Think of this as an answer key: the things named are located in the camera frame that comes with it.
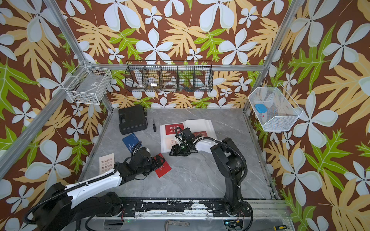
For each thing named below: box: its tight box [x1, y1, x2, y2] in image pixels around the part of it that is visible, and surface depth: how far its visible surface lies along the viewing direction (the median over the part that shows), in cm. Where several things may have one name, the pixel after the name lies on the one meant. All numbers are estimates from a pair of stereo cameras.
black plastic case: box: [118, 104, 147, 135], surface depth 109 cm
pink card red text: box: [165, 136, 179, 151], surface depth 101 cm
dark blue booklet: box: [121, 132, 143, 153], surface depth 104 cm
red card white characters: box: [165, 122, 185, 135], surface depth 110 cm
